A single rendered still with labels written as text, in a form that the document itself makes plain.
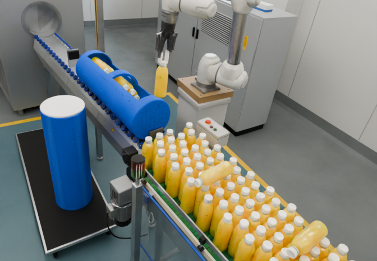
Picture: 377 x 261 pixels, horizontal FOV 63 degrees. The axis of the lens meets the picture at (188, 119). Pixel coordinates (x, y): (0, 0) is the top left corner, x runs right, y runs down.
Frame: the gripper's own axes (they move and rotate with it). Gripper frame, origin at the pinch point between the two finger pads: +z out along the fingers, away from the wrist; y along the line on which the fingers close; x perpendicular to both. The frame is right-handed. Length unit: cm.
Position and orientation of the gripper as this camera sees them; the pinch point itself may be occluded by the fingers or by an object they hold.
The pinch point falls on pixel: (163, 57)
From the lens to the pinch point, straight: 175.3
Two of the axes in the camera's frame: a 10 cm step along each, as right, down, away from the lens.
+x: 6.2, 5.1, -6.0
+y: -7.6, 2.2, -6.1
